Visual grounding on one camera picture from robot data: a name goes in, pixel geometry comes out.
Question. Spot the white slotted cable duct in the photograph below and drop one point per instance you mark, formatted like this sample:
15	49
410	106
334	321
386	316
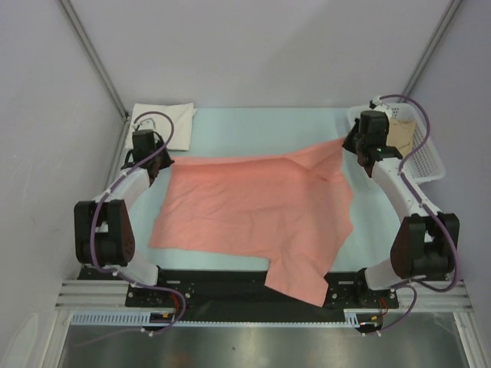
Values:
161	319

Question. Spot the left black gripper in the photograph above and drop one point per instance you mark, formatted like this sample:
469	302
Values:
166	162

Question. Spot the folded white t shirt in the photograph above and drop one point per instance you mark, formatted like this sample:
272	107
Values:
144	117

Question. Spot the aluminium frame post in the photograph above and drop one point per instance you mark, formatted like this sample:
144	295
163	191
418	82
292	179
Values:
75	23
443	26

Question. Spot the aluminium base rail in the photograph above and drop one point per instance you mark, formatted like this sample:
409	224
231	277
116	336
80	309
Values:
111	295

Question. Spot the pink polo shirt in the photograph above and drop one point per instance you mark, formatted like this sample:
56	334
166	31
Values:
291	209

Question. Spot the right aluminium frame post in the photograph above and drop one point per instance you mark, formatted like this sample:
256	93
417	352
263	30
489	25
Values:
443	26

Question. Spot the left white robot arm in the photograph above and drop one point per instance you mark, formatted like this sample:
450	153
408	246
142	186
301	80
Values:
103	234

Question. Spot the white plastic basket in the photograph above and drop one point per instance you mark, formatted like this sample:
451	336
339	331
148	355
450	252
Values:
423	163

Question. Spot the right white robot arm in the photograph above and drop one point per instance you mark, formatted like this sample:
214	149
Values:
424	249

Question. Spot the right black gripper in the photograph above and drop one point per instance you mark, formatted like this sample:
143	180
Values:
351	142

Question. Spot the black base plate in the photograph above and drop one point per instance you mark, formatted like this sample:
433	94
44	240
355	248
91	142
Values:
242	295

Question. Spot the beige t shirt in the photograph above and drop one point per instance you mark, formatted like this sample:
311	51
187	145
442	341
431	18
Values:
401	135

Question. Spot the left aluminium frame post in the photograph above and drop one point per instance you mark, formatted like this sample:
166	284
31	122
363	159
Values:
75	23

